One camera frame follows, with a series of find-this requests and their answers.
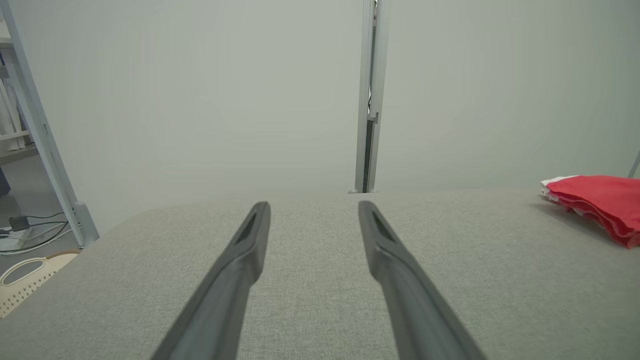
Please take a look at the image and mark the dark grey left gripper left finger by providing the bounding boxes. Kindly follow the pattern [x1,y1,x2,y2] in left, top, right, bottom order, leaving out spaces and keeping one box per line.
[150,201,272,360]

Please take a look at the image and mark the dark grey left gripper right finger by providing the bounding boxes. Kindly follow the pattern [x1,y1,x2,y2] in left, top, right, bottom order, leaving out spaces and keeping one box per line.
[357,200,489,360]

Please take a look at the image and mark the plain red garment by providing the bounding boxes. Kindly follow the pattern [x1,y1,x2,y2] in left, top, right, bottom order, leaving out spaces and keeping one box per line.
[546,175,640,226]

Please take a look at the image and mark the red garment with white stripes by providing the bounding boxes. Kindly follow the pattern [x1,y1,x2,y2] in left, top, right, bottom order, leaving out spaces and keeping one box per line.
[540,176,640,249]

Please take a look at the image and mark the beige perforated laundry basket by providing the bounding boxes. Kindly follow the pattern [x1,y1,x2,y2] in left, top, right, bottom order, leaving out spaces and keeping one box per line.
[0,250,81,319]

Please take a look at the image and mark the grey shelf rack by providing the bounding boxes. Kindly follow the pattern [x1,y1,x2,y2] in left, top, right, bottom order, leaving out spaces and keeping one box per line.
[0,35,38,166]

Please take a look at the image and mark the cables on floor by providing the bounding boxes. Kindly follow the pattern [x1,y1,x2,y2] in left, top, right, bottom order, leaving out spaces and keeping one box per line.
[0,212,73,256]

